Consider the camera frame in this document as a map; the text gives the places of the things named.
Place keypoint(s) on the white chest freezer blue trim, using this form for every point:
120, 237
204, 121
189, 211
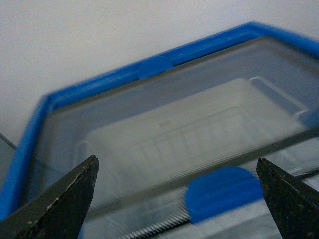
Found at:
208, 195

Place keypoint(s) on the sliding glass freezer lid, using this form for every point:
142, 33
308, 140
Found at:
159, 211

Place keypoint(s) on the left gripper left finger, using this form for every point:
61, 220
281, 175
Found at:
59, 212

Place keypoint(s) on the white wire freezer basket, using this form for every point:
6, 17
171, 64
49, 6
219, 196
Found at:
158, 144

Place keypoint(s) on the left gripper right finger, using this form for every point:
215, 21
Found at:
294, 205

